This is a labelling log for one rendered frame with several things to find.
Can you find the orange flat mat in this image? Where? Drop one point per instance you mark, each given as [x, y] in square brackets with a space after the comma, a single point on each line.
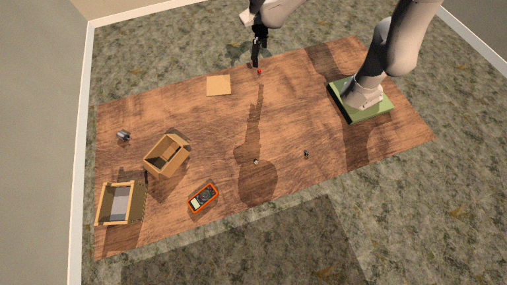
[218, 85]

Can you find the orange digital multimeter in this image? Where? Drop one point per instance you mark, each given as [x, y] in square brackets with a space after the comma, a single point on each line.
[202, 198]

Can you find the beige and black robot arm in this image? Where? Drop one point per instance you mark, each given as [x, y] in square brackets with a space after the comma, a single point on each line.
[404, 31]

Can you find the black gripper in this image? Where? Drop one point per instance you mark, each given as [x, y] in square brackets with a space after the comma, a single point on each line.
[261, 33]

